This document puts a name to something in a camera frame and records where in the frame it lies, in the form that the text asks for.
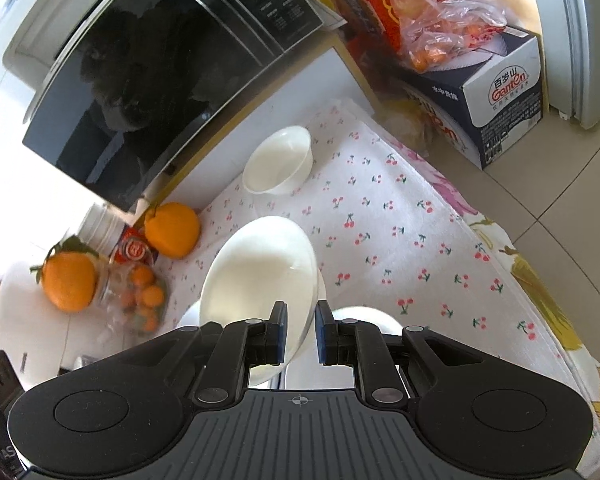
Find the red cardboard box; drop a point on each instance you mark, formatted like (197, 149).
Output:
(380, 0)

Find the cherry print tablecloth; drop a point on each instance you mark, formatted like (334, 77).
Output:
(405, 260)

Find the blue and white carton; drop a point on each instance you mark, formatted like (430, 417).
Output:
(510, 105)

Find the tan cardboard sheet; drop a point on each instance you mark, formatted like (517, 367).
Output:
(525, 10)

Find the black microwave oven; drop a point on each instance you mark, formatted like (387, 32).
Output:
(155, 85)

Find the medium flared white bowl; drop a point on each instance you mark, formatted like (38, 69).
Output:
(275, 160)

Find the red lidded tin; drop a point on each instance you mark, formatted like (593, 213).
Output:
(132, 249)

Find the stack of white paper cups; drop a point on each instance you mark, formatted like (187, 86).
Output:
(100, 227)

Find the plastic bag of oranges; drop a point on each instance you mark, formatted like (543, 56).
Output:
(440, 20)

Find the white refrigerator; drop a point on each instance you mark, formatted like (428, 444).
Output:
(590, 35)

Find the large white bowl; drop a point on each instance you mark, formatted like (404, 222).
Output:
(367, 317)

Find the large orange with leaves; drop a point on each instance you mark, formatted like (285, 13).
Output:
(70, 282)

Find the floral cloth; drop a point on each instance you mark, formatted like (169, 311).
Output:
(540, 280)

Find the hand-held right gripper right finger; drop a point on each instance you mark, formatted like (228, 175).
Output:
(323, 334)

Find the small deep white bowl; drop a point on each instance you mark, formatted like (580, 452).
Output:
(250, 270)

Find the clear container of small oranges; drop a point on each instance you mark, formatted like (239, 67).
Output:
(140, 300)

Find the white carton red lettering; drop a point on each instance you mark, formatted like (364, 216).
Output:
(447, 127)

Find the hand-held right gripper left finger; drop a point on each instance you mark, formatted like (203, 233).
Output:
(278, 334)

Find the large orange with leaf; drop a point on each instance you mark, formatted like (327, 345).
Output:
(172, 232)

